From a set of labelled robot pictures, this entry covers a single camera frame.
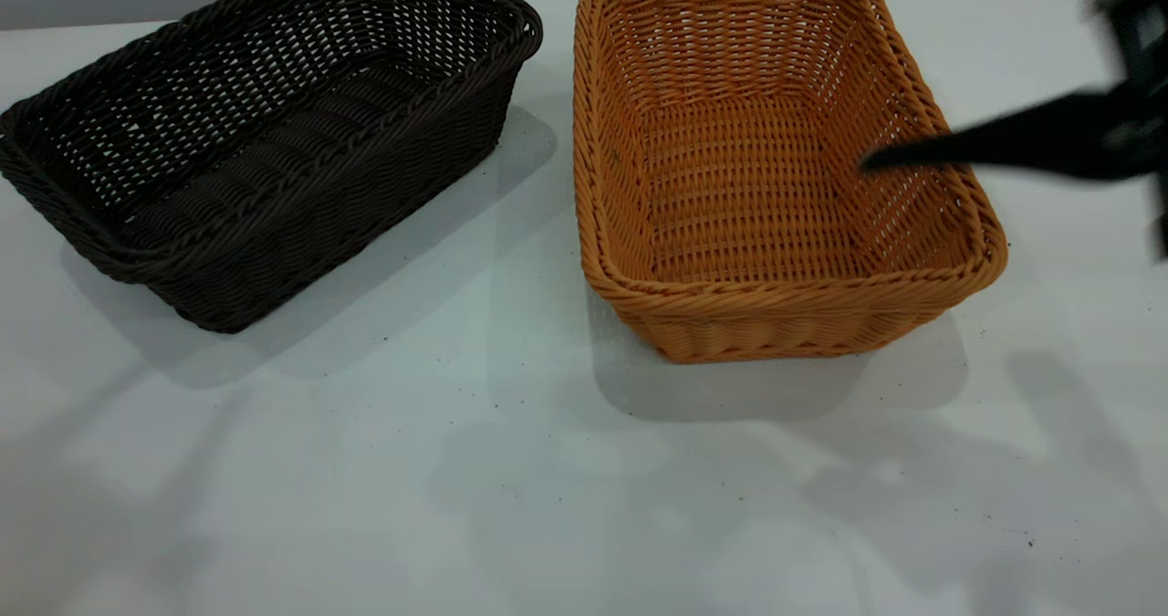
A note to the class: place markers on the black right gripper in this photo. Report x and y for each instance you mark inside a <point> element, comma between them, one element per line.
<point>1141,59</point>

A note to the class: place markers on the orange woven wicker basket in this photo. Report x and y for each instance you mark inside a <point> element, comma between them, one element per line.
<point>748,196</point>

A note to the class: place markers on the black woven wicker basket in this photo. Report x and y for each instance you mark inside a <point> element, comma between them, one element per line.
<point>237,260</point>

